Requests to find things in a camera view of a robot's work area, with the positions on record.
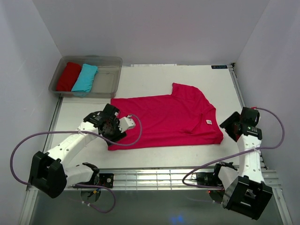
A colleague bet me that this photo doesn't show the pink t shirt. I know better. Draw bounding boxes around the pink t shirt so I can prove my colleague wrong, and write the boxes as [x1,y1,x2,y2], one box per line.
[108,83,224,150]

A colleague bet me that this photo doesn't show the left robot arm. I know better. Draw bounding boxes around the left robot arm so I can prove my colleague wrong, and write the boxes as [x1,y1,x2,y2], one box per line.
[29,104,135,198]

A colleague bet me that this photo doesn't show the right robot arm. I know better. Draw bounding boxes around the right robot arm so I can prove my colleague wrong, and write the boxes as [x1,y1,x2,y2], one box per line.
[211,107,273,220]

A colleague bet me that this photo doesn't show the cyan rolled t shirt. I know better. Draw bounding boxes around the cyan rolled t shirt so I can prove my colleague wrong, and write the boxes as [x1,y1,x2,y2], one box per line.
[71,64,98,92]

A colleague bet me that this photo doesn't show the clear plastic bin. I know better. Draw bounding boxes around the clear plastic bin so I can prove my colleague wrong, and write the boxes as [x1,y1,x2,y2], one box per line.
[49,55,123,98]

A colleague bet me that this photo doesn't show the red rolled t shirt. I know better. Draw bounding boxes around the red rolled t shirt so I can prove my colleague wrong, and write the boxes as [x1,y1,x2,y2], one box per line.
[56,62,82,92]

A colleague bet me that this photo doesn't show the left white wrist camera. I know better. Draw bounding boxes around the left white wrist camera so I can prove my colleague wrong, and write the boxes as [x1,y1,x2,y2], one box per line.
[119,117,136,133]

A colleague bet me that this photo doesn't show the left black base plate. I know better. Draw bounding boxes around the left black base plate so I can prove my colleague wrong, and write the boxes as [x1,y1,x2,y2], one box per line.
[95,173,114,188]

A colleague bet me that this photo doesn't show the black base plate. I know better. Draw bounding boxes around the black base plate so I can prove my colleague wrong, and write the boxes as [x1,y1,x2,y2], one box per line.
[95,173,114,188]
[196,172,223,187]

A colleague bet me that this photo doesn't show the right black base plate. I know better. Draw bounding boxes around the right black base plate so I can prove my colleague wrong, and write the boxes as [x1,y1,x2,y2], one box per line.
[196,172,223,187]

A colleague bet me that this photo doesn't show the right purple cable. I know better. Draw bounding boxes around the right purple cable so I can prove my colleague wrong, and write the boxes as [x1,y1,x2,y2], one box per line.
[182,106,285,204]

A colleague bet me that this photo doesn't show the purple cable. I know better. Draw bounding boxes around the purple cable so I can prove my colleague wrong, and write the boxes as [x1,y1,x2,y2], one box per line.
[182,106,285,204]
[10,114,143,213]

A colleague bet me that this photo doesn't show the aluminium frame rail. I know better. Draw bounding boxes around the aluminium frame rail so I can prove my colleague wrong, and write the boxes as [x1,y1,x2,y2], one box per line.
[26,170,282,191]

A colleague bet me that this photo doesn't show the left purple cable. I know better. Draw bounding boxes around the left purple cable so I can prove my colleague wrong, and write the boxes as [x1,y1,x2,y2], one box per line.
[10,114,143,213]

